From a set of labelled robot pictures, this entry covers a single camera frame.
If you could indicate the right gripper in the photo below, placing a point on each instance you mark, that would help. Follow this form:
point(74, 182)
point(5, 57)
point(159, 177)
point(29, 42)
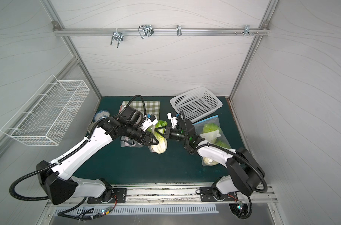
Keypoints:
point(167, 133)

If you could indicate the white plastic basket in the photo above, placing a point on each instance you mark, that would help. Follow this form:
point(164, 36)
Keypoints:
point(196, 104)

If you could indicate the metal hook clamp left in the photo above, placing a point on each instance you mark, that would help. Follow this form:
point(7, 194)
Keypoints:
point(117, 37)

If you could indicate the aluminium top rail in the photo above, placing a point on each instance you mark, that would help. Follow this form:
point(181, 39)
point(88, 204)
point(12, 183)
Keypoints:
point(166, 32)

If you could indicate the white vented strip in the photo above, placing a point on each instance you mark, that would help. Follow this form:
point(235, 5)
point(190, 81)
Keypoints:
point(178, 209)

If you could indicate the metal hook small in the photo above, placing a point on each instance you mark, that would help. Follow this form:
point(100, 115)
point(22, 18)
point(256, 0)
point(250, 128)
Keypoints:
point(178, 30)

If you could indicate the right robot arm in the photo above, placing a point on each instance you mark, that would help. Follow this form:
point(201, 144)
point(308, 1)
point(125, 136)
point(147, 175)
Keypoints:
point(244, 173)

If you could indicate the metal hook clamp middle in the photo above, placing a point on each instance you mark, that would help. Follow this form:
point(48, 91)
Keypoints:
point(145, 31)

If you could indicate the metal bracket right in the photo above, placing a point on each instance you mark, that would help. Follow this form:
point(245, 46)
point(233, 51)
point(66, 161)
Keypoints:
point(246, 32)

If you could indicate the green checkered cloth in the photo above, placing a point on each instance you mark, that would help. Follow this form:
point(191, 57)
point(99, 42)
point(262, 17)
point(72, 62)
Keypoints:
point(152, 107)

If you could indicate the metal hook clamp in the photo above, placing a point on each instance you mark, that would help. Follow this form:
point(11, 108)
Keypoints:
point(145, 31)
point(117, 37)

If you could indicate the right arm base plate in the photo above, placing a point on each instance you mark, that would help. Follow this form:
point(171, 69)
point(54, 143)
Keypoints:
point(209, 194)

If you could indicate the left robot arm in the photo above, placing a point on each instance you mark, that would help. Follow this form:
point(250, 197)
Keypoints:
point(59, 182)

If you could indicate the pink-dotted zipper bag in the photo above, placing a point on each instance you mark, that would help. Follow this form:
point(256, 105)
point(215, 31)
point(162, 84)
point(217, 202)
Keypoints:
point(133, 136)

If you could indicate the white wire wall basket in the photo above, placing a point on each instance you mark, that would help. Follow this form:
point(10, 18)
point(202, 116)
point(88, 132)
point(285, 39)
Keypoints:
point(44, 119)

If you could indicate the grey striped mug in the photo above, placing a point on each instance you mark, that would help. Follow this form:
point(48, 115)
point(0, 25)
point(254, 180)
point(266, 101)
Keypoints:
point(91, 126)

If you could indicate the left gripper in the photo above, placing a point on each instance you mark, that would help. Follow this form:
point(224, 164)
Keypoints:
point(146, 137)

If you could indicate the clear blue-zip zipper bag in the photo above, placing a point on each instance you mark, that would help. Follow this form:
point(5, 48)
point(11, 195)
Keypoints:
point(212, 137)

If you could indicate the chinese cabbage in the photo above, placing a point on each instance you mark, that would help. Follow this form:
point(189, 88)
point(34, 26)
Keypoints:
point(211, 127)
point(214, 152)
point(161, 147)

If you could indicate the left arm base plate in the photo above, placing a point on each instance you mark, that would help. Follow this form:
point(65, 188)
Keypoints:
point(116, 195)

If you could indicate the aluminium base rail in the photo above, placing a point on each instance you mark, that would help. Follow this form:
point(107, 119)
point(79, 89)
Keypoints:
point(167, 194)

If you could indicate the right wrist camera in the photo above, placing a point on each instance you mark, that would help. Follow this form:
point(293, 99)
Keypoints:
point(173, 117)

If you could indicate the blue floral bowl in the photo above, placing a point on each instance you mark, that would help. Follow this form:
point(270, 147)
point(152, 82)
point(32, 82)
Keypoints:
point(102, 114)

